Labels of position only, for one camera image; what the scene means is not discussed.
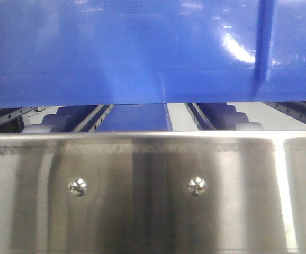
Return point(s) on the blue plastic bin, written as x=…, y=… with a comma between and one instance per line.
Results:
x=136, y=52

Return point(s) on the blue centre conveyor strip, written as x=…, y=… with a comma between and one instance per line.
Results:
x=137, y=117

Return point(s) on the stainless steel front panel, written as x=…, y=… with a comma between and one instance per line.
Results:
x=137, y=199

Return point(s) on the right grey roller wheel row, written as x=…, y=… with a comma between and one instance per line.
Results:
x=225, y=117

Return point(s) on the grey roller wheel row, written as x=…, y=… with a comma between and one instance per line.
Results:
x=65, y=119
x=225, y=117

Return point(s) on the right round-head steel bolt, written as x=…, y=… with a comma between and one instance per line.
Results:
x=197, y=186

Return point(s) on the round-head steel bolt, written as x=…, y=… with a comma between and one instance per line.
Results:
x=78, y=187
x=197, y=186

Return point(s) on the left grey roller wheel row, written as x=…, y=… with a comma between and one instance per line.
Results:
x=65, y=119

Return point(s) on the left round-head steel bolt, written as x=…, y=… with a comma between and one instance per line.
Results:
x=78, y=187

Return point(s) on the right inner perforated rail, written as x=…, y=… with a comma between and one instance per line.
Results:
x=199, y=118

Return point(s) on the perforated rail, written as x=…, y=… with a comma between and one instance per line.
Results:
x=199, y=118
x=295, y=110
x=92, y=121
x=9, y=114

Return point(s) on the left inner perforated rail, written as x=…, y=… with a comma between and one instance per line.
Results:
x=92, y=121

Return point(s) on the far right perforated rail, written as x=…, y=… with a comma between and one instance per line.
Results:
x=295, y=110

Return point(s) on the far left perforated rail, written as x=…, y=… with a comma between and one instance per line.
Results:
x=9, y=114

